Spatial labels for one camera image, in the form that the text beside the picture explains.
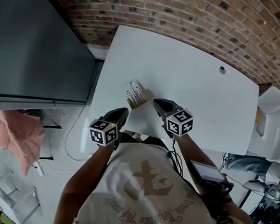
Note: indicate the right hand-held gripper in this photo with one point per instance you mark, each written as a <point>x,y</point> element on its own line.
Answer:
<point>180,122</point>

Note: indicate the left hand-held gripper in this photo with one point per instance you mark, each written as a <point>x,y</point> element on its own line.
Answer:
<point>102,132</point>

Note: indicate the person's right forearm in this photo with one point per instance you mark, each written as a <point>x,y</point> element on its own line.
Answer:
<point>190,149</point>

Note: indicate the person's left forearm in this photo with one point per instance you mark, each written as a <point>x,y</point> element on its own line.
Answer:
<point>84,170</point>

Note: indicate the black metal chair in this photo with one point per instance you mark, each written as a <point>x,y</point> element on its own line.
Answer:
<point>52,126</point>

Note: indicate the person's beige printed shirt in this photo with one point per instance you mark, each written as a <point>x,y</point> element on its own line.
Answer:
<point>148,194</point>

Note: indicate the white power strip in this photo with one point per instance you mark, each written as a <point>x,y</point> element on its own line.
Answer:
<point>39,170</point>

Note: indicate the pink cloth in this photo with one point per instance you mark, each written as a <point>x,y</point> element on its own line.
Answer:
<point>20,136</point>

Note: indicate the grey refrigerator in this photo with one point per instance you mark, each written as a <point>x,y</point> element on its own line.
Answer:
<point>38,52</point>

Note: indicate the white chair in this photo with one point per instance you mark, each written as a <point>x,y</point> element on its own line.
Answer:
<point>272,97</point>

